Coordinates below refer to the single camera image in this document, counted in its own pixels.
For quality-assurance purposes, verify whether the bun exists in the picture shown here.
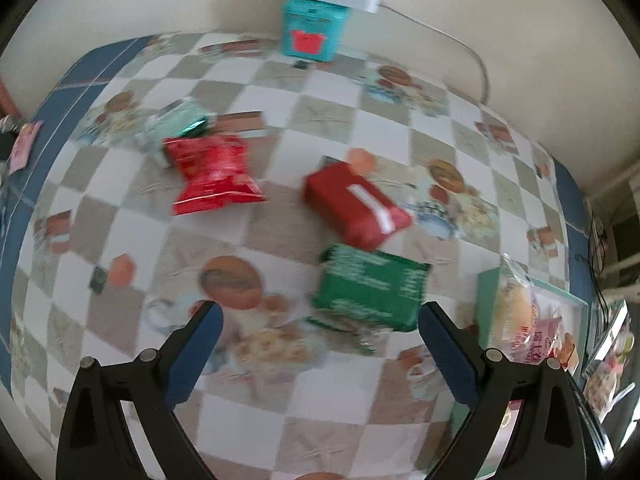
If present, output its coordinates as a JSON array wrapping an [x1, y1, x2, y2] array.
[[489, 255, 536, 360]]

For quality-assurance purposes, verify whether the dark green snack pack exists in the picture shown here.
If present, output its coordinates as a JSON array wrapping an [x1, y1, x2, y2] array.
[[312, 244, 432, 333]]

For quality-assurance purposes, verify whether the shiny red snack bag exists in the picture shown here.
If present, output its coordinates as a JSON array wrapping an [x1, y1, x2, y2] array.
[[164, 134, 266, 216]]

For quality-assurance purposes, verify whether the red rectangular snack pack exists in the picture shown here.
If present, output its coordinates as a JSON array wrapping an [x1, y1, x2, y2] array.
[[303, 162, 412, 252]]

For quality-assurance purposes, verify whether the pink snack bag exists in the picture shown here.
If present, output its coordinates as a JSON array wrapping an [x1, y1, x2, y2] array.
[[514, 292, 575, 370]]

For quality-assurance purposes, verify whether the teal rimmed white tray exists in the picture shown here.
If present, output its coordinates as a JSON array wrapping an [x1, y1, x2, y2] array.
[[447, 266, 591, 478]]

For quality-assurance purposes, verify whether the white shelf unit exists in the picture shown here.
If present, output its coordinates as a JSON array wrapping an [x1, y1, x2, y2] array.
[[586, 162, 639, 304]]

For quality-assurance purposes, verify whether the pink packet on table edge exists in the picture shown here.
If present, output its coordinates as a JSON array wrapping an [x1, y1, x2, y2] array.
[[9, 120, 43, 174]]

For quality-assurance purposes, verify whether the checkered tablecloth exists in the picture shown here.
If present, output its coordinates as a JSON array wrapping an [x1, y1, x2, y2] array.
[[1, 32, 584, 479]]

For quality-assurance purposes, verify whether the mint green snack packet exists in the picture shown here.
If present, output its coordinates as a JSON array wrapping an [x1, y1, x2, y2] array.
[[139, 98, 215, 152]]

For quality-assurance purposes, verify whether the teal storage box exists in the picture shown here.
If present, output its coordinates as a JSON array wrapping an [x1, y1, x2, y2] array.
[[281, 0, 350, 63]]

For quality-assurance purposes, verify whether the black cable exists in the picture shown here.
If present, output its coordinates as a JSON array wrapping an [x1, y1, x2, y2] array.
[[574, 213, 614, 311]]

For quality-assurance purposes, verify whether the white power cable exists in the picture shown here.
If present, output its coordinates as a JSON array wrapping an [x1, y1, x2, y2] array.
[[286, 0, 490, 106]]

